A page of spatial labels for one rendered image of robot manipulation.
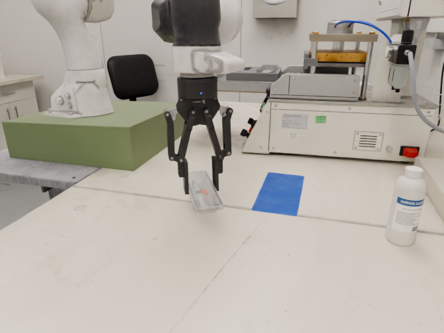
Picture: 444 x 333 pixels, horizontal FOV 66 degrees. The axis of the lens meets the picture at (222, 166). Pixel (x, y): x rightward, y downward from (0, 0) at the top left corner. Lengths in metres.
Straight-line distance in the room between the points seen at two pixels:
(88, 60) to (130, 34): 1.97
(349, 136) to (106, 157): 0.71
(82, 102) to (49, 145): 0.16
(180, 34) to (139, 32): 2.45
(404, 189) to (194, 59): 0.43
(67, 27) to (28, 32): 2.58
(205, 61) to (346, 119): 0.57
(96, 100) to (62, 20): 0.24
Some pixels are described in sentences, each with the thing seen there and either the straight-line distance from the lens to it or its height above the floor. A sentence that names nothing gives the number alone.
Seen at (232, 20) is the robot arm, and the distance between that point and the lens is 0.74.
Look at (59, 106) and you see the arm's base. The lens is 1.23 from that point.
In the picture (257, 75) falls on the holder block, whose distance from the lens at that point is 1.12.
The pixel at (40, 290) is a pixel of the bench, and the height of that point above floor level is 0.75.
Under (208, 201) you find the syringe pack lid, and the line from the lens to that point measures 0.66.
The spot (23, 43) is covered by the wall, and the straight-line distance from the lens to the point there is 3.78.
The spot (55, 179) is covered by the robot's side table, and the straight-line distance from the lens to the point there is 1.02.
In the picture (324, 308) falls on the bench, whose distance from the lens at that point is 0.55.
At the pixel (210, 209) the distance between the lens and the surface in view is 0.65.
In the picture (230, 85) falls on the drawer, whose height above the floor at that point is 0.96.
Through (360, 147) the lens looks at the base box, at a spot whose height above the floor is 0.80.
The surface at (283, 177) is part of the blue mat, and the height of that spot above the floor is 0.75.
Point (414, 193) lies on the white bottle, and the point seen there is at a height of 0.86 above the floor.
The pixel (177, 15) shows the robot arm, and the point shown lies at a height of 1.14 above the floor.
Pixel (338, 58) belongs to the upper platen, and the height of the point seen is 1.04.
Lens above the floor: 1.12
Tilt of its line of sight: 22 degrees down
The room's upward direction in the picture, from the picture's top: straight up
